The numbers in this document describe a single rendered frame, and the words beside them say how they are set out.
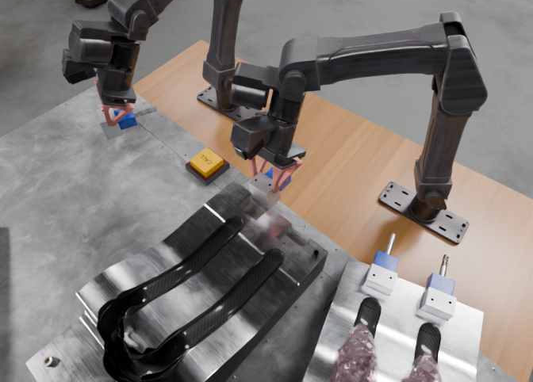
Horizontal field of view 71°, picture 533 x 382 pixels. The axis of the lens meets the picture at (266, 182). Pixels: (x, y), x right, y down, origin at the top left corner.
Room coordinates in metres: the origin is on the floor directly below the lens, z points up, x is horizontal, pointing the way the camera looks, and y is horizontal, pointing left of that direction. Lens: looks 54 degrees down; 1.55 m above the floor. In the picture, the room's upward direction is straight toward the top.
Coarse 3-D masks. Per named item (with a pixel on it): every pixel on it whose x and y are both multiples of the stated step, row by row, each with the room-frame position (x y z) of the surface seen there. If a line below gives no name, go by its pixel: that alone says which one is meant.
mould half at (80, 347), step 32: (224, 192) 0.46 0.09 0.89; (192, 224) 0.38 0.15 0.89; (256, 224) 0.38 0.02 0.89; (288, 224) 0.38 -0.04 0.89; (160, 256) 0.31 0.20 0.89; (224, 256) 0.31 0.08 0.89; (256, 256) 0.31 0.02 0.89; (288, 256) 0.31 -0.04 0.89; (320, 256) 0.31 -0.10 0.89; (96, 288) 0.23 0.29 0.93; (128, 288) 0.23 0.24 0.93; (192, 288) 0.25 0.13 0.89; (224, 288) 0.25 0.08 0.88; (288, 288) 0.25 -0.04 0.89; (96, 320) 0.18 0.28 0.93; (128, 320) 0.18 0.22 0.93; (160, 320) 0.18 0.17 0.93; (256, 320) 0.19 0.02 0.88; (64, 352) 0.14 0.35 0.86; (96, 352) 0.14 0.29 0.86; (192, 352) 0.13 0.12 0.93; (224, 352) 0.13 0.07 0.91
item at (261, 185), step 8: (272, 168) 0.48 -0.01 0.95; (256, 176) 0.45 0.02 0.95; (264, 176) 0.45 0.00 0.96; (272, 176) 0.46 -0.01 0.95; (248, 184) 0.44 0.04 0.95; (256, 184) 0.43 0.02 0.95; (264, 184) 0.43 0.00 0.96; (288, 184) 0.46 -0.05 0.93; (256, 192) 0.43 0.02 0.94; (264, 192) 0.41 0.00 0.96; (272, 192) 0.42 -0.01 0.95; (280, 192) 0.44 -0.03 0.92; (256, 200) 0.43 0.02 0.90; (264, 200) 0.41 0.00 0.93; (272, 200) 0.42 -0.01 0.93
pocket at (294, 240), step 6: (288, 228) 0.38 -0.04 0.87; (282, 234) 0.37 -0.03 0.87; (288, 234) 0.37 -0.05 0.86; (294, 234) 0.37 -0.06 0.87; (300, 234) 0.37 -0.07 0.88; (282, 240) 0.36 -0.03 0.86; (288, 240) 0.36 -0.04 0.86; (294, 240) 0.36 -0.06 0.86; (300, 240) 0.36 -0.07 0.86; (306, 240) 0.35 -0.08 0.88; (288, 246) 0.34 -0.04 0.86; (294, 246) 0.34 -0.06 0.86; (300, 246) 0.34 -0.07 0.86
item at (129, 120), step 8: (112, 112) 0.64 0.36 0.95; (120, 112) 0.66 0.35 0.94; (136, 112) 0.66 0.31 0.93; (144, 112) 0.67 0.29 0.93; (152, 112) 0.67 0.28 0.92; (104, 120) 0.61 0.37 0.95; (120, 120) 0.63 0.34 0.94; (128, 120) 0.63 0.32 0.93; (104, 128) 0.61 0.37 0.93; (112, 128) 0.61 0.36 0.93; (120, 128) 0.62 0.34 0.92; (112, 136) 0.61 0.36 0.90
